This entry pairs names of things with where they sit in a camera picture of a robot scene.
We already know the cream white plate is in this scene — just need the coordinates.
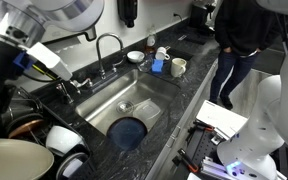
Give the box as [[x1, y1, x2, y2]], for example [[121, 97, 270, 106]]
[[0, 139, 54, 180]]

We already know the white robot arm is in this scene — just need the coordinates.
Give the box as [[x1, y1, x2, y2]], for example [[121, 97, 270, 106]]
[[0, 0, 288, 180]]

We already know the black dish rack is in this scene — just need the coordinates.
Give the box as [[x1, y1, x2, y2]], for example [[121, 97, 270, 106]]
[[0, 89, 95, 180]]

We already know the stainless steel sink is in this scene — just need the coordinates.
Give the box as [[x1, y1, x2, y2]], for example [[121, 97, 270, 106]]
[[75, 69, 180, 138]]

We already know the dark blue plate in sink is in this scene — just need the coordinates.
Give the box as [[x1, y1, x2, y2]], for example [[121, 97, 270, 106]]
[[106, 117, 147, 151]]

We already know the dish soap bottle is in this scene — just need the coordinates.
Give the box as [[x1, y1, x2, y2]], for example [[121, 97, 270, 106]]
[[145, 25, 157, 54]]

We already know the steel paper towel dispenser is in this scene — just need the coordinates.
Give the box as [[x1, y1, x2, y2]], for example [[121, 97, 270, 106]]
[[0, 0, 104, 47]]

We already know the small chrome side faucet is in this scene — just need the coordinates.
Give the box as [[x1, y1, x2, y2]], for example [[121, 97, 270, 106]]
[[56, 83, 74, 104]]

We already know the copper bottom pan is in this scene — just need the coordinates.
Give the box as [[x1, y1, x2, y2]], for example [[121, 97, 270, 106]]
[[8, 119, 44, 138]]

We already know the chrome gooseneck faucet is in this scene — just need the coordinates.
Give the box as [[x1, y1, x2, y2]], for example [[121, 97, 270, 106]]
[[91, 32, 126, 88]]

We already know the small white bowl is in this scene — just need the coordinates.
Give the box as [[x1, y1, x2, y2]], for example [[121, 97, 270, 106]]
[[127, 51, 145, 63]]

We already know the black soap dispenser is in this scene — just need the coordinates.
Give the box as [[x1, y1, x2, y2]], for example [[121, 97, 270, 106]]
[[117, 0, 138, 28]]

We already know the clear glass bowl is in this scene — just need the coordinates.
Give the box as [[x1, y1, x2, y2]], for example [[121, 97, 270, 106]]
[[137, 55, 153, 72]]

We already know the clear plastic lid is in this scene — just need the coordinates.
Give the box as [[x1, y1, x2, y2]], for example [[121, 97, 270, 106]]
[[133, 99, 161, 121]]

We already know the blue sponge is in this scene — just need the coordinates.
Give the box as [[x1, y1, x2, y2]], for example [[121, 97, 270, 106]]
[[151, 59, 163, 74]]

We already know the white printed mug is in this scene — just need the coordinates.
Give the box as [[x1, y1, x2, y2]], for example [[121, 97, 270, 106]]
[[155, 47, 170, 60]]

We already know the cream ceramic mug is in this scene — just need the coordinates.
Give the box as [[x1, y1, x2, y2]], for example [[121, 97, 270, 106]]
[[171, 58, 187, 77]]

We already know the black coffee machine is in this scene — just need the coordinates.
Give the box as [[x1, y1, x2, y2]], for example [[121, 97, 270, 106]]
[[189, 0, 215, 35]]

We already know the white box on cart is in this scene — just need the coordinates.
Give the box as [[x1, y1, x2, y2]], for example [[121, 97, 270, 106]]
[[196, 100, 247, 140]]

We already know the person in dark clothes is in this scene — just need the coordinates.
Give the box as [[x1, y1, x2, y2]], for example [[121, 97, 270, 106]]
[[209, 0, 279, 110]]

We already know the black tool with red handle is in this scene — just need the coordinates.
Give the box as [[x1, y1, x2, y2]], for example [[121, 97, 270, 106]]
[[178, 148, 199, 173]]

